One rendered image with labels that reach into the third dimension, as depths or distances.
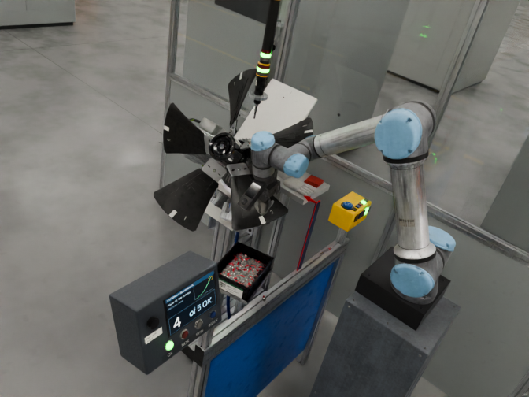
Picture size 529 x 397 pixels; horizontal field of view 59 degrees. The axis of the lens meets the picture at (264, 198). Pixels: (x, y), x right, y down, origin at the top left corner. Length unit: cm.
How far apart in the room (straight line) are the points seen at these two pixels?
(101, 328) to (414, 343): 172
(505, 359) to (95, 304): 213
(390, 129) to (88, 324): 202
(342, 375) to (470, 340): 93
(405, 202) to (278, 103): 102
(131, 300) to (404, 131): 77
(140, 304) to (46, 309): 176
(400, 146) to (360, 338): 72
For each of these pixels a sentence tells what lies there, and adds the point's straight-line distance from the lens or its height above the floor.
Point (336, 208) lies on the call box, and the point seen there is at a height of 106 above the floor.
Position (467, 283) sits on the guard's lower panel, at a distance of 241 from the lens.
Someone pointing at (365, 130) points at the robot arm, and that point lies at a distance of 143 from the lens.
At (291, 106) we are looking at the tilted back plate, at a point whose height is 130.
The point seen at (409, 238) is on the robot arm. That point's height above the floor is 136.
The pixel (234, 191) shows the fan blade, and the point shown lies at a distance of 177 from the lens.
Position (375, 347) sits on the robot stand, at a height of 90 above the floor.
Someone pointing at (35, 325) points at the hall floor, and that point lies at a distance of 279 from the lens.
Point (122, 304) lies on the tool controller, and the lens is 114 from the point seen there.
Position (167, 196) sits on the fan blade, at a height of 99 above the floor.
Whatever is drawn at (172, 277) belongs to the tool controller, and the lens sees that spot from 119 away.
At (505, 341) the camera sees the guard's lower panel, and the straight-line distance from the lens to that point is 251.
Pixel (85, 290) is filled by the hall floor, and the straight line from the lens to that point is 293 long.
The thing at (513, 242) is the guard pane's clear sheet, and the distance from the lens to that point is 226.
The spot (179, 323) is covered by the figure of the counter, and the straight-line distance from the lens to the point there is 121.
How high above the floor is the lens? 207
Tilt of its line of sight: 33 degrees down
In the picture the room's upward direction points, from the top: 12 degrees clockwise
